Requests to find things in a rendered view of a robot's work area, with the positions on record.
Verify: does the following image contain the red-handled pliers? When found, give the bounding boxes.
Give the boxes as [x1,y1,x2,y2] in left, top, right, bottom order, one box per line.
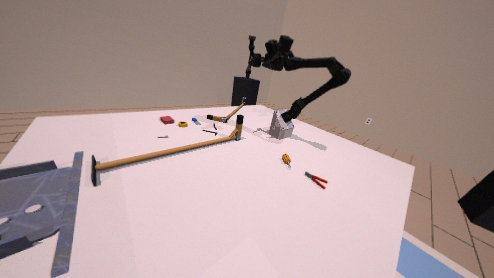
[305,171,327,189]

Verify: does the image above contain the orange ribbed handle with grey metal rod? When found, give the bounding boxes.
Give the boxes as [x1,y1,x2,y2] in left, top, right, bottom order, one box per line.
[282,153,291,167]

